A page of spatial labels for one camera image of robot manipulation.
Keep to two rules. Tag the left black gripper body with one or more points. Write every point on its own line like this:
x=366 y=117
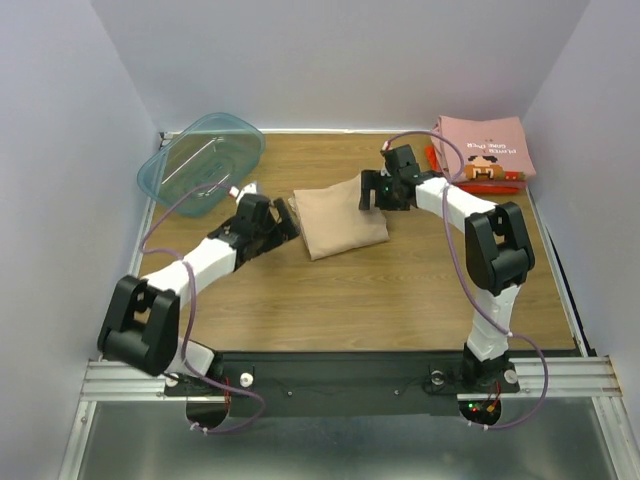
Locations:
x=269 y=236

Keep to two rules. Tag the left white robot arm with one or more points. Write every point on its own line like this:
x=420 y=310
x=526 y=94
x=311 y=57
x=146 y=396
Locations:
x=149 y=320

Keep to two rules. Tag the red folded t shirt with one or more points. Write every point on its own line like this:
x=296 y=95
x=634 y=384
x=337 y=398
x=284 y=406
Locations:
x=476 y=188

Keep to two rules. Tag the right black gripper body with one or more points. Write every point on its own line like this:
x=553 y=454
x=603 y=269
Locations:
x=373 y=189

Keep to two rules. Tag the teal plastic bin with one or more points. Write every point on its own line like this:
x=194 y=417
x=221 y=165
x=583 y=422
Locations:
x=197 y=166

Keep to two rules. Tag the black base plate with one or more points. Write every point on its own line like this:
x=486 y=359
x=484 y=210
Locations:
x=346 y=384

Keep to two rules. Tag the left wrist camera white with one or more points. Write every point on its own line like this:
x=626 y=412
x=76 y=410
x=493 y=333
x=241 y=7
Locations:
x=237 y=193

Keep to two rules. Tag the beige t shirt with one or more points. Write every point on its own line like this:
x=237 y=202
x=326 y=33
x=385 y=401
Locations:
x=331 y=222

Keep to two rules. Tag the pink folded t shirt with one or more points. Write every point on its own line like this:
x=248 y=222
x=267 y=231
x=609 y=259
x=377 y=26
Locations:
x=492 y=150

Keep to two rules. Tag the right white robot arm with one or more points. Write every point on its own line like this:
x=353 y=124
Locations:
x=498 y=251

